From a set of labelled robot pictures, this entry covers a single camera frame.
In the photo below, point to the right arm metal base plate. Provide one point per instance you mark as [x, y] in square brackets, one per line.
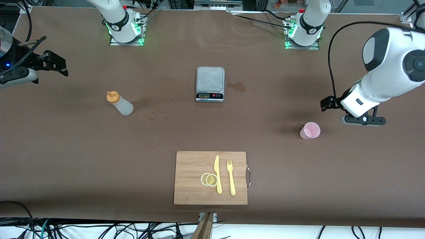
[141, 35]

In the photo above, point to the lemon slice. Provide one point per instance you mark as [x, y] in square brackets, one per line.
[212, 180]
[202, 179]

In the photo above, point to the yellow plastic fork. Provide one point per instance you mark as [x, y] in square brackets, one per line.
[231, 179]

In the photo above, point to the pink plastic cup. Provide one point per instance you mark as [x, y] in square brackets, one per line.
[310, 130]

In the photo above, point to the brown liquid puddle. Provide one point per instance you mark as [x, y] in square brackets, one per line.
[238, 87]

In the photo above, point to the aluminium frame corner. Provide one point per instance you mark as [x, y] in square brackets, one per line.
[25, 8]

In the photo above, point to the white power strip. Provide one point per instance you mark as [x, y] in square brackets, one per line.
[215, 7]

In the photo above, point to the silver digital kitchen scale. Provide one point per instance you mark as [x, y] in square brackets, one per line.
[210, 78]

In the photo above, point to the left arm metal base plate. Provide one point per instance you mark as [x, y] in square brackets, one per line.
[315, 46]

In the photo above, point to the translucent sauce bottle orange cap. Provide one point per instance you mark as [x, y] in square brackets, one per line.
[124, 106]

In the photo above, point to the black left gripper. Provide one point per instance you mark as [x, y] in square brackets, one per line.
[333, 101]

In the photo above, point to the small metal table bracket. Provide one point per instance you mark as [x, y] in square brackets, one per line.
[215, 216]

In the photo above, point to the wooden post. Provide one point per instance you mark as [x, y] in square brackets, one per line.
[204, 229]

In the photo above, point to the yellow plastic knife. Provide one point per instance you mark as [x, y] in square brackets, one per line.
[216, 169]

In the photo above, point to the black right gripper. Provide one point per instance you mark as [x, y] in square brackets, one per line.
[29, 59]

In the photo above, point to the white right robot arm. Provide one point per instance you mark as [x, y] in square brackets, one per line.
[116, 18]

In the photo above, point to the bamboo cutting board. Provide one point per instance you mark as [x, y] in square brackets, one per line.
[192, 179]

